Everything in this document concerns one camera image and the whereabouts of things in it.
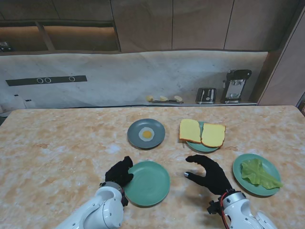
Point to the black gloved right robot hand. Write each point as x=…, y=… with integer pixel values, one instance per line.
x=215, y=179

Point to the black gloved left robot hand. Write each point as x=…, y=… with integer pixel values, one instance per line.
x=118, y=173

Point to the green lettuce leaf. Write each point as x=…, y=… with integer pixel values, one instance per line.
x=256, y=174

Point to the yellow bread slice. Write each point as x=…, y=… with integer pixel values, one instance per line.
x=189, y=130
x=213, y=136

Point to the fried egg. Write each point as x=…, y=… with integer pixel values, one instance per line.
x=147, y=134

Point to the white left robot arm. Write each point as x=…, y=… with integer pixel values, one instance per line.
x=104, y=210

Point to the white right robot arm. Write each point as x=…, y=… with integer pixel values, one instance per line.
x=238, y=212

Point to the green lettuce plate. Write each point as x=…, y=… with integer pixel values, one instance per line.
x=238, y=177

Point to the green bread plate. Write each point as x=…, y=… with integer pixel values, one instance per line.
x=197, y=148

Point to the grey plate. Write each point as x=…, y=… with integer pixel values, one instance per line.
x=134, y=133

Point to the yellow food piece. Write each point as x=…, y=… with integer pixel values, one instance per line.
x=163, y=98
x=150, y=98
x=178, y=97

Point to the black silver toaster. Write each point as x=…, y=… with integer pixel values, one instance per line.
x=206, y=96

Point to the dark cutting board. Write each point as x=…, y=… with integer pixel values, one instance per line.
x=166, y=101

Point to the black silver coffee machine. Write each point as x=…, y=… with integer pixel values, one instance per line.
x=234, y=86

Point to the small white black-topped container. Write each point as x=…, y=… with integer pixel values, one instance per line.
x=29, y=103

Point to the tall white container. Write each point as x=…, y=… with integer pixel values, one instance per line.
x=17, y=101

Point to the dark object on shelf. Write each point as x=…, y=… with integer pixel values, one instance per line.
x=5, y=46

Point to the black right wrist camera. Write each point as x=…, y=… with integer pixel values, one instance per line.
x=213, y=207

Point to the black wall socket strip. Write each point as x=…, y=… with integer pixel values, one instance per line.
x=23, y=81

